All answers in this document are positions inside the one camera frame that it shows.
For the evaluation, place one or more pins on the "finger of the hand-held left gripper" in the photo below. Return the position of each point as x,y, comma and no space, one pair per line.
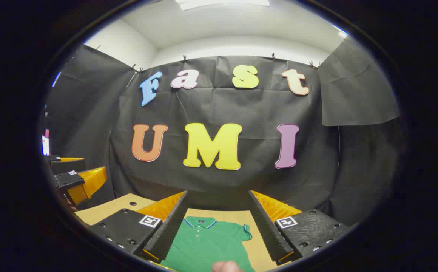
70,180
68,165

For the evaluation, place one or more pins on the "black backdrop cloth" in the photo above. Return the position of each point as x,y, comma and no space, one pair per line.
241,109

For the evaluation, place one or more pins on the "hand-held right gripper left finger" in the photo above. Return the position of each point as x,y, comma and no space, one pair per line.
170,230

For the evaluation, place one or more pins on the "bright screen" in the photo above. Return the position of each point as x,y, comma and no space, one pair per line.
45,145

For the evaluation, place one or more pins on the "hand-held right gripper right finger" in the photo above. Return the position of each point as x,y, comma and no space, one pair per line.
266,230

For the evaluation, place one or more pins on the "green T-shirt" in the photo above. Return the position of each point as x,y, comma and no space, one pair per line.
204,245

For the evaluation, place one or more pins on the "ceiling light panel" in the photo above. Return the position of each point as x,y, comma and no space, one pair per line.
222,3

